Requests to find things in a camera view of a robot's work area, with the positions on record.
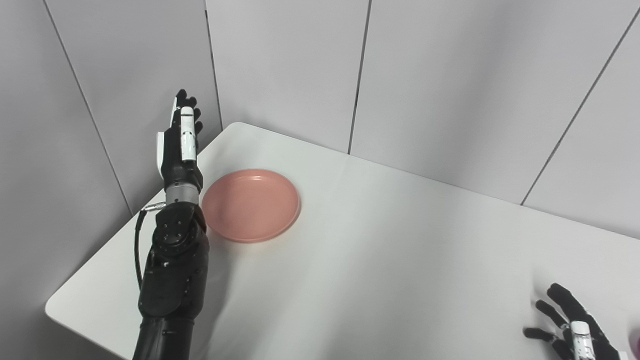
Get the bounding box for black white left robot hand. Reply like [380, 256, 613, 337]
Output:
[155, 89, 205, 193]

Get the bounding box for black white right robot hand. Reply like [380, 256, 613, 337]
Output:
[523, 283, 628, 360]

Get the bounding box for pink round plate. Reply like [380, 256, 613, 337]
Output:
[201, 169, 301, 244]

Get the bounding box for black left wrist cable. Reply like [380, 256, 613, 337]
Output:
[134, 201, 167, 292]

